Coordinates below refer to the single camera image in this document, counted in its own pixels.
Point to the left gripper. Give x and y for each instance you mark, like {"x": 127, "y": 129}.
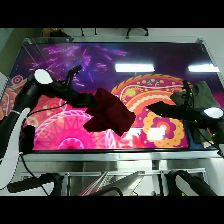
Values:
{"x": 83, "y": 99}

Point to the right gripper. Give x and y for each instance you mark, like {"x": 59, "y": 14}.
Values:
{"x": 161, "y": 109}

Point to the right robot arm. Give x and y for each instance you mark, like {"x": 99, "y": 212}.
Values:
{"x": 200, "y": 116}

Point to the dark red garment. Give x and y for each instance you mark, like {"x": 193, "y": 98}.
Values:
{"x": 108, "y": 111}

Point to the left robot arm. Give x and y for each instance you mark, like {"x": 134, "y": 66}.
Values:
{"x": 30, "y": 91}

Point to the silver frame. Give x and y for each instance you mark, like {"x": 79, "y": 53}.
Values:
{"x": 100, "y": 166}

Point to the olive green garment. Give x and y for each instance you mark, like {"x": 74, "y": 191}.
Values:
{"x": 204, "y": 95}

